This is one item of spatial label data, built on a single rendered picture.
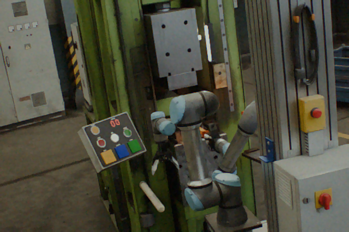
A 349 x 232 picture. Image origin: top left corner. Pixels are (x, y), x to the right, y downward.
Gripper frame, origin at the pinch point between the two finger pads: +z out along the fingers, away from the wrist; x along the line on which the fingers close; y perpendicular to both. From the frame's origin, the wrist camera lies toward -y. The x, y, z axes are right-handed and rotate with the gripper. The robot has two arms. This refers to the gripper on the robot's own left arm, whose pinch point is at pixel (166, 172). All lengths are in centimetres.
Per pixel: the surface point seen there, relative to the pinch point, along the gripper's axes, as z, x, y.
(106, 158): -7.2, -29.7, -23.4
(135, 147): -6.7, -10.5, -33.9
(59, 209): 93, -74, -199
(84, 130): -24, -39, -31
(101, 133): -20.5, -29.6, -33.2
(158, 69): -49, 15, -53
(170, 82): -39, 21, -53
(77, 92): 65, -27, -614
